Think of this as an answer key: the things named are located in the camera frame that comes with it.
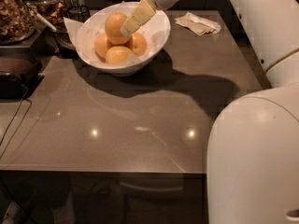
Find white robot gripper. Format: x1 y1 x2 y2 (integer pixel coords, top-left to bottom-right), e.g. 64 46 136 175
120 0 179 36

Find white serving spoon handle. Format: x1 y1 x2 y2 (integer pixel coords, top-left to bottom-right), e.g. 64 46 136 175
29 8 57 32

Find glass jar of snacks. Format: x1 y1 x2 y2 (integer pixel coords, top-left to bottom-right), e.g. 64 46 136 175
0 0 36 45

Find white paper bowl liner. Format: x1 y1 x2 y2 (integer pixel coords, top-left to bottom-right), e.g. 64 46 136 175
63 1 167 67

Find orange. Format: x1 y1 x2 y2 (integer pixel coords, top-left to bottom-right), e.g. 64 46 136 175
94 33 112 59
106 46 132 64
105 12 130 45
125 33 148 57

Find black appliance on counter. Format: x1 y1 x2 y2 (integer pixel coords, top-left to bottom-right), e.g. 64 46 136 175
0 48 42 100

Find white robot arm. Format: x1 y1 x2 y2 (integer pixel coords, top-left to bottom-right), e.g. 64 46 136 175
206 0 299 224

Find black power cable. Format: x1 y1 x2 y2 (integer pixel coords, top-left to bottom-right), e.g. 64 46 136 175
0 83 33 159

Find folded paper napkins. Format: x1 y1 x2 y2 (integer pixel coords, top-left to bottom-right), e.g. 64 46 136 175
175 12 221 35

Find white ceramic bowl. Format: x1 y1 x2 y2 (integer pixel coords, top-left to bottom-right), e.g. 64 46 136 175
75 1 172 77

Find black wire cup holder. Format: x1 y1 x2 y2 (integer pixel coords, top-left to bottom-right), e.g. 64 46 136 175
67 5 90 22

